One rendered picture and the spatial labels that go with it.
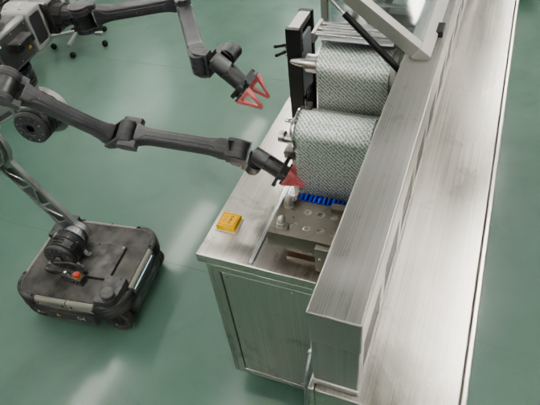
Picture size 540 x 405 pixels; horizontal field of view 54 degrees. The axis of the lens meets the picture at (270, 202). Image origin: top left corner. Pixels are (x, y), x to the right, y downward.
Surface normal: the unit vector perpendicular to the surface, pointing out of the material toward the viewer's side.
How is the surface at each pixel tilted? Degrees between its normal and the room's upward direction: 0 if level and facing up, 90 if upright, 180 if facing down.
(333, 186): 90
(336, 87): 92
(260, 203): 0
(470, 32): 0
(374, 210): 0
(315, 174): 90
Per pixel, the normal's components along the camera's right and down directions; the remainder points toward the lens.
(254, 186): -0.10, -0.70
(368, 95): -0.35, 0.71
